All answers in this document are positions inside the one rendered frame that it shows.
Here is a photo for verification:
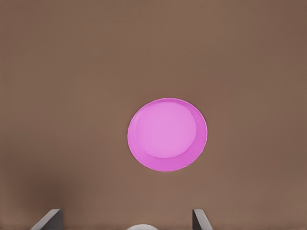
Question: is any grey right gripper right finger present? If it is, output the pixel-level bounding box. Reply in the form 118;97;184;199
192;208;213;230

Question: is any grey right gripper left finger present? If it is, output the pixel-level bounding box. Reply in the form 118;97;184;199
30;208;63;230

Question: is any pink plate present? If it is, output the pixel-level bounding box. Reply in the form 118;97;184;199
127;97;208;173

